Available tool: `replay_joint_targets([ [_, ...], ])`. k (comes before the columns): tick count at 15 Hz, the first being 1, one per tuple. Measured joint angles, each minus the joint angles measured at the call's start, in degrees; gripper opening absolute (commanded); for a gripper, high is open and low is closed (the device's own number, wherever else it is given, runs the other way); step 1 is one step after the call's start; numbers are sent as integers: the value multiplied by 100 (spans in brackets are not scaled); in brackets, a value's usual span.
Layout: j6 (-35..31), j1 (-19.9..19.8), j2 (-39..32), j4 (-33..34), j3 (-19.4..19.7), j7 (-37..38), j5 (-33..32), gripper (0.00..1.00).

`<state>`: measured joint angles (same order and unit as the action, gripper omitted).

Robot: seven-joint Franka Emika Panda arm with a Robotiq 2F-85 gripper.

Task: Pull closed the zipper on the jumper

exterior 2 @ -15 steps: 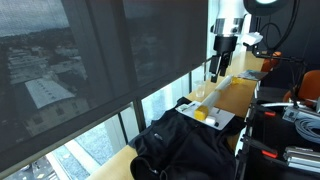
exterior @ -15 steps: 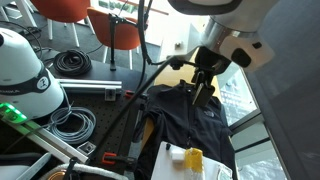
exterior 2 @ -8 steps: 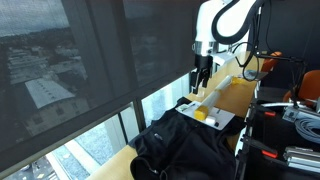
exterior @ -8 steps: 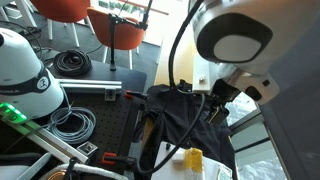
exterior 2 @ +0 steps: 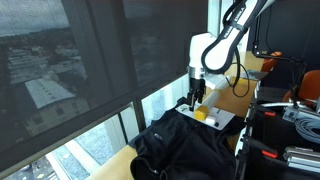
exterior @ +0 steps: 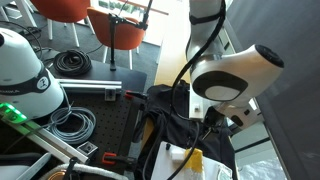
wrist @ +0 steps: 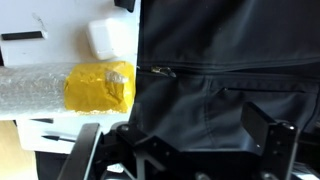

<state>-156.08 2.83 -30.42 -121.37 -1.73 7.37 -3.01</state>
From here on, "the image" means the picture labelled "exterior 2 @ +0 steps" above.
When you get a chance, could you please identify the small grey tag block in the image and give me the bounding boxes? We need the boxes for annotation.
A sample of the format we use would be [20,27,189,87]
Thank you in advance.
[282,107,301,123]

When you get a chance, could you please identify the grey cable coil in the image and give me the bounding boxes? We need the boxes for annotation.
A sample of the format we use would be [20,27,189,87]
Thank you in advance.
[294,118,320,145]

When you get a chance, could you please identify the black perforated breadboard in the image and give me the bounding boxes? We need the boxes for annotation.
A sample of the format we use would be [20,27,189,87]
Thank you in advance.
[239,99,320,180]

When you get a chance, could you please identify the black clamp with red handle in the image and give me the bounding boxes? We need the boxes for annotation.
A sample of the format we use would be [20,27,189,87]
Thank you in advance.
[246,99,278,121]
[239,134,279,160]

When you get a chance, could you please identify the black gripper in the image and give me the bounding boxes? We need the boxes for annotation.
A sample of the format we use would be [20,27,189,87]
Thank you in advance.
[186,75,207,112]

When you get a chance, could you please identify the small printed card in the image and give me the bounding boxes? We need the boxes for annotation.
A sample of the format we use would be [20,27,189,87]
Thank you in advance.
[178,103,191,113]

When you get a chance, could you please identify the black camera stand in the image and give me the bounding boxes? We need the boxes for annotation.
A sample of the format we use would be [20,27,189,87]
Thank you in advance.
[251,0,308,104]

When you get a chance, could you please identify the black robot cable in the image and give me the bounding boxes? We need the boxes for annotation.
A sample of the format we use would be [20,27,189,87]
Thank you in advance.
[229,48,251,99]

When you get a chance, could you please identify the light grey wrist camera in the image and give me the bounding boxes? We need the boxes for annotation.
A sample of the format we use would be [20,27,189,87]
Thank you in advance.
[203,73,226,88]

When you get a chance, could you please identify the aluminium extrusion rail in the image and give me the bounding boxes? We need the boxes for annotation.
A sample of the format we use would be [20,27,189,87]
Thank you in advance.
[259,99,320,112]
[283,145,320,174]

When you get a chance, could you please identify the cream tube with yellow ends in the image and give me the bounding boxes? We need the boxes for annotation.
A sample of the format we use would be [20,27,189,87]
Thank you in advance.
[193,74,248,122]

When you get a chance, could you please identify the small white block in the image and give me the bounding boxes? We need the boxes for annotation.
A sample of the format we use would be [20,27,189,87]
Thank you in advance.
[204,115,217,126]

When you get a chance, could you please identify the orange chair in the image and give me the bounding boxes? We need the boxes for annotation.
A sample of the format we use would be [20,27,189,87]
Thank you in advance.
[283,69,320,104]
[260,50,283,74]

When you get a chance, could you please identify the dark mesh roller blind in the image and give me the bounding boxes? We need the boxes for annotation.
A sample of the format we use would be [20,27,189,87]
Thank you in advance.
[121,0,209,90]
[0,0,134,158]

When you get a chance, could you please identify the black zip jumper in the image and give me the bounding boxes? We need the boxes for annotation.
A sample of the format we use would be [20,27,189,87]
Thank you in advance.
[128,96,248,180]

